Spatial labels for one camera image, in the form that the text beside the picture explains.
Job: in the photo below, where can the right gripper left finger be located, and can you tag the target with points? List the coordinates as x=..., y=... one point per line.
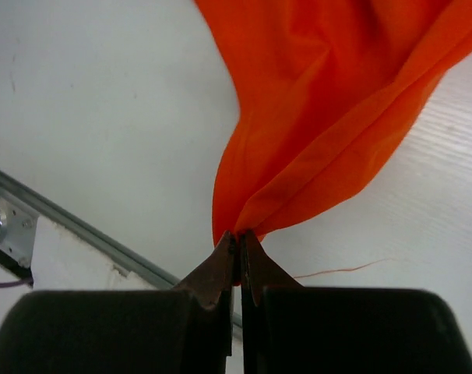
x=186, y=329

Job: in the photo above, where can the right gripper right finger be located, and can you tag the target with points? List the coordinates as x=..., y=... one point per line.
x=291, y=328

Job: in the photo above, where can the orange t shirt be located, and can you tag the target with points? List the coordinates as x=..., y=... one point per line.
x=327, y=91

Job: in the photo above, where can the white front cover board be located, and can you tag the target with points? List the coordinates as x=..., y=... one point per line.
x=62, y=261

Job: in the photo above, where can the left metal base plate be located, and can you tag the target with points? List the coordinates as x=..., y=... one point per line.
x=18, y=225

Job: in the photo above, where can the front aluminium frame rail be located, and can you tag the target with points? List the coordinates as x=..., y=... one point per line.
x=84, y=230

